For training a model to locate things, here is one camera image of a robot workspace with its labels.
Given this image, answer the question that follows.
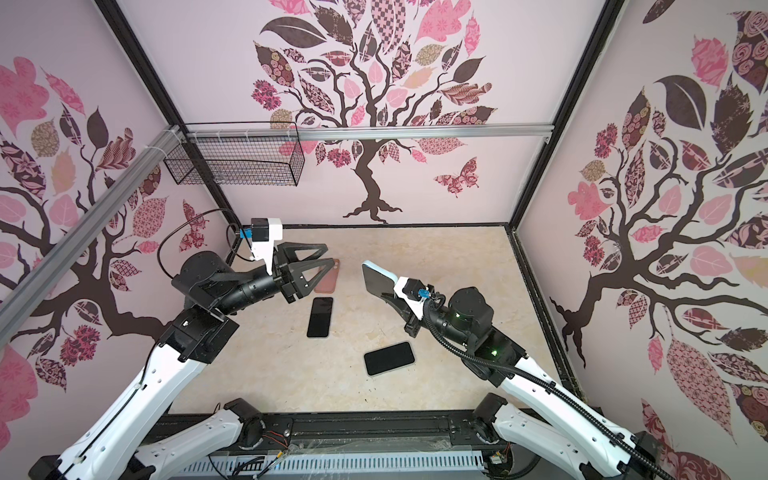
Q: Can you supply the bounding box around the pink silicone phone case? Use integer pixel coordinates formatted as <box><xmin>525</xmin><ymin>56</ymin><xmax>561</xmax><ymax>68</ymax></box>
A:
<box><xmin>314</xmin><ymin>259</ymin><xmax>340</xmax><ymax>294</ymax></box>

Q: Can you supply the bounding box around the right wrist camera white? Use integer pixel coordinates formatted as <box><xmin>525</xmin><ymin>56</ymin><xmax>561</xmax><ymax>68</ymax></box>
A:
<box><xmin>393</xmin><ymin>277</ymin><xmax>433</xmax><ymax>322</ymax></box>

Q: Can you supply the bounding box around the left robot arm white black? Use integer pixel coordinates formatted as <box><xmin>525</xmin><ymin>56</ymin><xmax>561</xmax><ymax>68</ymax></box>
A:
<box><xmin>28</xmin><ymin>242</ymin><xmax>334</xmax><ymax>479</ymax></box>

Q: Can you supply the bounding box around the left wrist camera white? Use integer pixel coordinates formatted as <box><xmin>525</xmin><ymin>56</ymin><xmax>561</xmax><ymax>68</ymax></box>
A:
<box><xmin>240</xmin><ymin>218</ymin><xmax>283</xmax><ymax>264</ymax></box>

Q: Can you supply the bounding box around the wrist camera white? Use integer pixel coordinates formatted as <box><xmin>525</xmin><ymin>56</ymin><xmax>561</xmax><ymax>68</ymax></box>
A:
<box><xmin>240</xmin><ymin>218</ymin><xmax>283</xmax><ymax>264</ymax></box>
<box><xmin>393</xmin><ymin>277</ymin><xmax>433</xmax><ymax>322</ymax></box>

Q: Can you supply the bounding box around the aluminium rail wall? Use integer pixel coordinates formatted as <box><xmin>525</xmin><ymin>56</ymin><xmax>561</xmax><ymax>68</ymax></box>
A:
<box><xmin>1</xmin><ymin>125</ymin><xmax>182</xmax><ymax>345</ymax></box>
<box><xmin>186</xmin><ymin>123</ymin><xmax>554</xmax><ymax>141</ymax></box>

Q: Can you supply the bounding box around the white slotted cable duct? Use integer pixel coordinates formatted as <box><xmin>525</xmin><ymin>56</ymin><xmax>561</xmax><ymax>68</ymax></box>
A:
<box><xmin>169</xmin><ymin>451</ymin><xmax>484</xmax><ymax>479</ymax></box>

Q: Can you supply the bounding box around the black wire basket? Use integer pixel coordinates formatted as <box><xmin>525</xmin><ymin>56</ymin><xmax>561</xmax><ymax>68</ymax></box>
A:
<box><xmin>164</xmin><ymin>120</ymin><xmax>305</xmax><ymax>187</ymax></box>

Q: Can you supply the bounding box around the light blue phone case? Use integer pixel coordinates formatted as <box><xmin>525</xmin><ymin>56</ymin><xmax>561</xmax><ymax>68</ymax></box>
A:
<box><xmin>362</xmin><ymin>260</ymin><xmax>399</xmax><ymax>298</ymax></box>

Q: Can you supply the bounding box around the black smartphone from pink case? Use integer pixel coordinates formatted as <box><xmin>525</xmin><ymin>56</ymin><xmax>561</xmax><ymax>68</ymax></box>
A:
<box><xmin>306</xmin><ymin>297</ymin><xmax>334</xmax><ymax>338</ymax></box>

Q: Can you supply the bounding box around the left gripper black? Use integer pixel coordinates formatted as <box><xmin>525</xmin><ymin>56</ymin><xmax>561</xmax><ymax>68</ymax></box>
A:
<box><xmin>215</xmin><ymin>241</ymin><xmax>336</xmax><ymax>315</ymax></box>

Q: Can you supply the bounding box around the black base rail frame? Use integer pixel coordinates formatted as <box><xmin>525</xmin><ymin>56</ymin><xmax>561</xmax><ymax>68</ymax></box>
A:
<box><xmin>110</xmin><ymin>407</ymin><xmax>631</xmax><ymax>480</ymax></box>

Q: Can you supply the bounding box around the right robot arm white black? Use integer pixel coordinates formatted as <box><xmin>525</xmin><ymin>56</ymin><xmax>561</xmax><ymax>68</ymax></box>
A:
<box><xmin>394</xmin><ymin>279</ymin><xmax>670</xmax><ymax>479</ymax></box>

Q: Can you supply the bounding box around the black corrugated cable conduit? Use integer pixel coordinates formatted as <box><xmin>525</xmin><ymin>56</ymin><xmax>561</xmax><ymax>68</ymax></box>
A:
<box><xmin>422</xmin><ymin>296</ymin><xmax>679</xmax><ymax>480</ymax></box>

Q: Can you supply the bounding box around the aluminium rail left wall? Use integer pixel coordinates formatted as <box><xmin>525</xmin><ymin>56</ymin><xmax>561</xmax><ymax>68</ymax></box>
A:
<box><xmin>1</xmin><ymin>125</ymin><xmax>182</xmax><ymax>345</ymax></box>

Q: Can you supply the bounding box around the left camera thin black cable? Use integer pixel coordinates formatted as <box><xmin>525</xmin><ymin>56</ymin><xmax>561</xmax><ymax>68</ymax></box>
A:
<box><xmin>157</xmin><ymin>208</ymin><xmax>247</xmax><ymax>280</ymax></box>

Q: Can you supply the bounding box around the aluminium rail back wall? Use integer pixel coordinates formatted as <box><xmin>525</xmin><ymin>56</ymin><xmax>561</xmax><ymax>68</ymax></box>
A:
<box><xmin>186</xmin><ymin>123</ymin><xmax>554</xmax><ymax>141</ymax></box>

